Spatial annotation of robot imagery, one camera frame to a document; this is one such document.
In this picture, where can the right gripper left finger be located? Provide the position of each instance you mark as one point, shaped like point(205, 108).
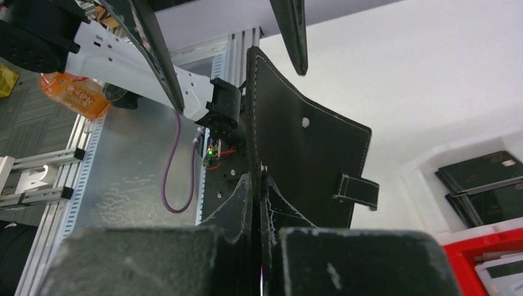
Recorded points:
point(232, 224)

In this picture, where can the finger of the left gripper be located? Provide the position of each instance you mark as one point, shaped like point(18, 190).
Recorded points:
point(140, 24)
point(291, 20)

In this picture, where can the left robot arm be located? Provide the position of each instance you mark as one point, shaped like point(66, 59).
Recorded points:
point(58, 36)

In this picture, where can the orange label plastic bottle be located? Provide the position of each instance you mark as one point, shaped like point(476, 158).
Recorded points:
point(79, 94)

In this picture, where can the clear plastic bin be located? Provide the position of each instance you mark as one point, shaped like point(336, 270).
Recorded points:
point(427, 193)

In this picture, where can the black card stack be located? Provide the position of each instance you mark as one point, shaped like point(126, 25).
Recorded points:
point(484, 190)

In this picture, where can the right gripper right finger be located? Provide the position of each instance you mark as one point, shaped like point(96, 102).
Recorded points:
point(275, 213)

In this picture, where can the white card stack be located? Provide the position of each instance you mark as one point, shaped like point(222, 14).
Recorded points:
point(502, 276)

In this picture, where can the black leather card holder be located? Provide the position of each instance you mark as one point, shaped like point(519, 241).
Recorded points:
point(314, 155)

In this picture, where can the white slotted cable duct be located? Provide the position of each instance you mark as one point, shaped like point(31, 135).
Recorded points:
point(58, 181)

